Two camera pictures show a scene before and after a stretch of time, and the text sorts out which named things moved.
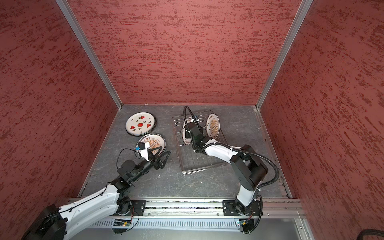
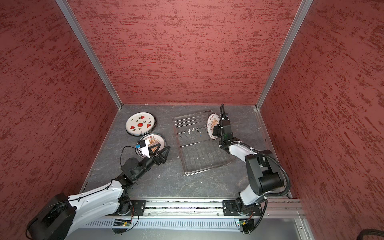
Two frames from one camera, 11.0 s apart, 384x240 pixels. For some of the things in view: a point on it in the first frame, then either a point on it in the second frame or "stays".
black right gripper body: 187,135 -> 216,131
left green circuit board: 120,222 stays
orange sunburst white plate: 187,141 -> 153,139
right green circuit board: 246,225 stays
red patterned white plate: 213,125 stays
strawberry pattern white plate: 140,124 stays
